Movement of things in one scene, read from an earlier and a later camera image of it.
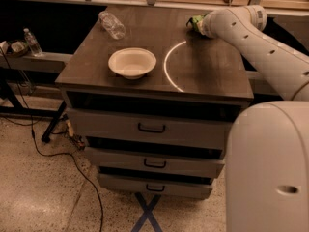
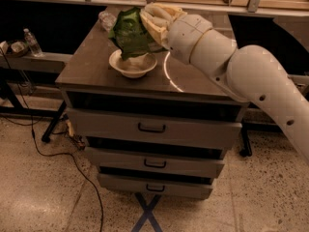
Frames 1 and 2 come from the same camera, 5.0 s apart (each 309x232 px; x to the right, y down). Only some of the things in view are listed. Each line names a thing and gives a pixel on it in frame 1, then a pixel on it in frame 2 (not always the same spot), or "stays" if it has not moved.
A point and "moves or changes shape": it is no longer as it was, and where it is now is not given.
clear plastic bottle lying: x=115 y=28 stays
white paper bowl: x=132 y=63 stays
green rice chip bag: x=195 y=19 moves or changes shape
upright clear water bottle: x=33 y=44 stays
